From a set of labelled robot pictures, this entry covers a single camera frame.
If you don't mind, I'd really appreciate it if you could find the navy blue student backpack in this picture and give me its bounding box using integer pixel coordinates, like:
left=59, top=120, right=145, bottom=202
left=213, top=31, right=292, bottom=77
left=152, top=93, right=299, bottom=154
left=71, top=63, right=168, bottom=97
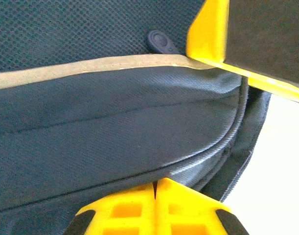
left=0, top=0, right=272, bottom=235

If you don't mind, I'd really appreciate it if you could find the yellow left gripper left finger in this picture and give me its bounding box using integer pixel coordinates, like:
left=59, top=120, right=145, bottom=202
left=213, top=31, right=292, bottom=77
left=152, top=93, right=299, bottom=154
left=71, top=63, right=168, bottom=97
left=63, top=183, right=157, bottom=235

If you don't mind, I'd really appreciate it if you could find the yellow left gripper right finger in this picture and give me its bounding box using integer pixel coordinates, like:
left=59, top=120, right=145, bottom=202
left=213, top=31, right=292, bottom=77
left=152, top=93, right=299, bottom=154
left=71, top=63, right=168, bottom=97
left=155, top=177, right=250, bottom=235

